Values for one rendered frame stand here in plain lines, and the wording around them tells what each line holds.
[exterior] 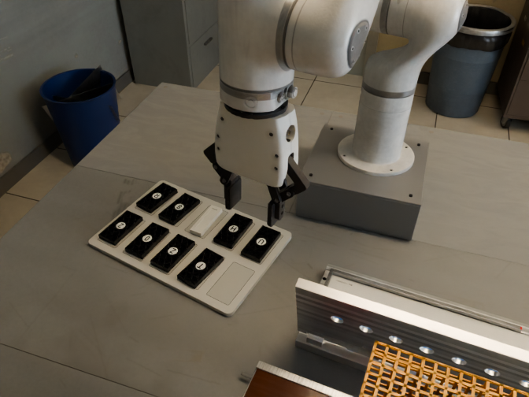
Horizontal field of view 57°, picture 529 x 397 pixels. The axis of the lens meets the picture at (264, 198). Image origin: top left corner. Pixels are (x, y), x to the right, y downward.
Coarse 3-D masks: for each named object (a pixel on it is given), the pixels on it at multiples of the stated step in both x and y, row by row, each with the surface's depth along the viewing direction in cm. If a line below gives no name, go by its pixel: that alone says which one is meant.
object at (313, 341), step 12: (324, 276) 104; (360, 276) 104; (408, 288) 102; (444, 300) 99; (480, 312) 97; (516, 324) 95; (300, 336) 93; (312, 336) 91; (312, 348) 92; (324, 348) 91; (336, 348) 91; (336, 360) 91; (348, 360) 90; (360, 360) 89; (372, 360) 89; (372, 372) 89; (408, 384) 87; (444, 384) 86; (456, 396) 84
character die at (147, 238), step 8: (152, 224) 116; (144, 232) 115; (152, 232) 114; (160, 232) 115; (168, 232) 116; (136, 240) 113; (144, 240) 112; (152, 240) 112; (160, 240) 113; (128, 248) 111; (136, 248) 111; (144, 248) 110; (152, 248) 111; (136, 256) 110; (144, 256) 110
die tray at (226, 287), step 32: (192, 192) 127; (160, 224) 118; (192, 224) 118; (224, 224) 118; (256, 224) 118; (128, 256) 110; (192, 256) 110; (224, 256) 110; (192, 288) 103; (224, 288) 103
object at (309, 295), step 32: (320, 288) 78; (320, 320) 84; (352, 320) 80; (384, 320) 75; (416, 320) 73; (416, 352) 79; (448, 352) 75; (480, 352) 71; (512, 352) 69; (512, 384) 75
